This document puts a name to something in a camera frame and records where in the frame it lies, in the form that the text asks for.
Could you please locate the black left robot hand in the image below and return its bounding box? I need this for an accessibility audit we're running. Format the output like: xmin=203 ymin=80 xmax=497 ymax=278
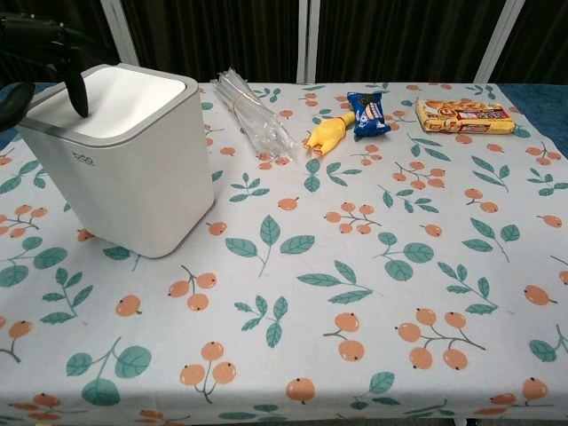
xmin=0 ymin=12 xmax=91 ymax=120

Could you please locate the white lidded trash bin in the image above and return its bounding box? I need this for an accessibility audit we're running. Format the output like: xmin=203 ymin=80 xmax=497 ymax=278
xmin=15 ymin=62 xmax=217 ymax=259

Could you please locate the bundle of clear wrapped straws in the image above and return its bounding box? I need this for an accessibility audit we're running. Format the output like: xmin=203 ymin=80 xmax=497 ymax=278
xmin=209 ymin=66 xmax=300 ymax=161

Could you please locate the yellow rubber chicken toy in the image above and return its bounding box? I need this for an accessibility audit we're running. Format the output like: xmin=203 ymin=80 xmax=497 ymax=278
xmin=303 ymin=110 xmax=358 ymax=157

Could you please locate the blue cookie packet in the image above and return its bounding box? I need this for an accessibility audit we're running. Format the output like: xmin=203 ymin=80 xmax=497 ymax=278
xmin=345 ymin=91 xmax=393 ymax=139

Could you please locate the floral fruit print tablecloth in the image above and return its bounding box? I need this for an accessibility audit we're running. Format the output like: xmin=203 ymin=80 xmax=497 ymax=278
xmin=0 ymin=82 xmax=568 ymax=426

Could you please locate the dark pleated curtain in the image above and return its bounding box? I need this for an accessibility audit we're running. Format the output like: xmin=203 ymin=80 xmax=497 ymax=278
xmin=0 ymin=0 xmax=568 ymax=88

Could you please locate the yellow snack packet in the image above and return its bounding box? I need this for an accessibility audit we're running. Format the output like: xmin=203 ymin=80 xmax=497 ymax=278
xmin=414 ymin=98 xmax=517 ymax=135

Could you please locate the white slanted frame bar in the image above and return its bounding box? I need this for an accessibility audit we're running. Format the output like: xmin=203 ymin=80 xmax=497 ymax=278
xmin=476 ymin=0 xmax=526 ymax=84
xmin=99 ymin=0 xmax=139 ymax=67

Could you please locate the white vertical frame post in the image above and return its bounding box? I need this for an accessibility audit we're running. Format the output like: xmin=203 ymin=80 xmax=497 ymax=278
xmin=296 ymin=0 xmax=320 ymax=84

